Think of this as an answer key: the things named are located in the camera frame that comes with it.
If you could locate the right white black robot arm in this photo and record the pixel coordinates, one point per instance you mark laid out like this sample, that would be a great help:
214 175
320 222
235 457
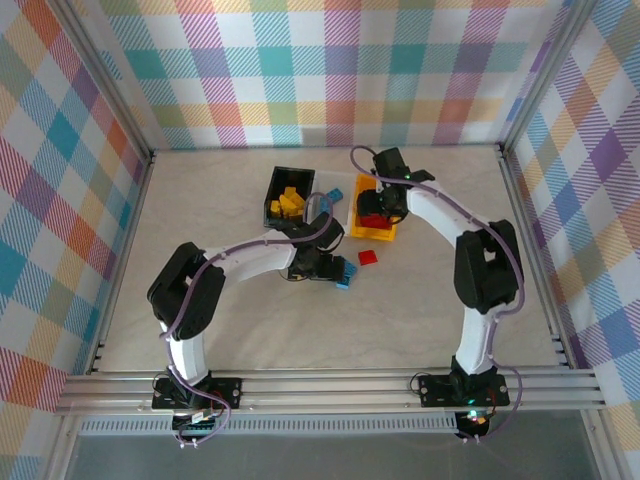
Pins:
485 270

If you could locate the long yellow lego brick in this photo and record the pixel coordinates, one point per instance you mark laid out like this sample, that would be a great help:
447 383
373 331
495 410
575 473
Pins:
295 202
292 214

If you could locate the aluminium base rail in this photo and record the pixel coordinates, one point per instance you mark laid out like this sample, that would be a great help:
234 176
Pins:
325 395

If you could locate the long blue lego brick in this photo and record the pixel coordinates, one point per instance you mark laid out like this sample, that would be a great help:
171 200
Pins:
333 195
349 272
325 209

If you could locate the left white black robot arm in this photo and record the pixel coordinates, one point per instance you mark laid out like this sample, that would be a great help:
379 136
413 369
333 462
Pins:
185 295

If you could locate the red lego brick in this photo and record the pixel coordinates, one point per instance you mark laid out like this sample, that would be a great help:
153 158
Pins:
371 222
368 257
387 224

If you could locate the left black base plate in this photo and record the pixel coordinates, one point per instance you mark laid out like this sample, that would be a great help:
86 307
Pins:
230 392

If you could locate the aluminium side rail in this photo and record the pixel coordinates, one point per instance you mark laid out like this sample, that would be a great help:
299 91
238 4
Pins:
122 240
545 280

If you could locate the yellow plastic bin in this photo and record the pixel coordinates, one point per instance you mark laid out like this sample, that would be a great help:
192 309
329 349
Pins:
371 234

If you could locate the green controller board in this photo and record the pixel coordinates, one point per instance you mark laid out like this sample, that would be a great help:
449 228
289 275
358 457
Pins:
200 429

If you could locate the aluminium frame post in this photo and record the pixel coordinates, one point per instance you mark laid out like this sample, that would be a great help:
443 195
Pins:
107 80
545 75

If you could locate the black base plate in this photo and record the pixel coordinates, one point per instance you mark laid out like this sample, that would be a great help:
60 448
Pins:
230 392
435 392

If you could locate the black plastic bin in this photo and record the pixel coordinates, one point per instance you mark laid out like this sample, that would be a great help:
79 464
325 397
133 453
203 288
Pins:
281 176

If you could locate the controller board with lights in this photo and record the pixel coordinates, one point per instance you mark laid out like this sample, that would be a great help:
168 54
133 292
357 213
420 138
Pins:
475 420

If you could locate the small yellow lego brick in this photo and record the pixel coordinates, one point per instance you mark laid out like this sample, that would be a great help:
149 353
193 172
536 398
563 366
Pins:
276 206

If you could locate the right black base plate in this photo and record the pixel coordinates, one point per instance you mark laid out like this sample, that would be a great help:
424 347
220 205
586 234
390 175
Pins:
435 392

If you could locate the white plastic bin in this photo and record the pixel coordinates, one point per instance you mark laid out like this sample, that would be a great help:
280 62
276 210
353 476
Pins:
345 181

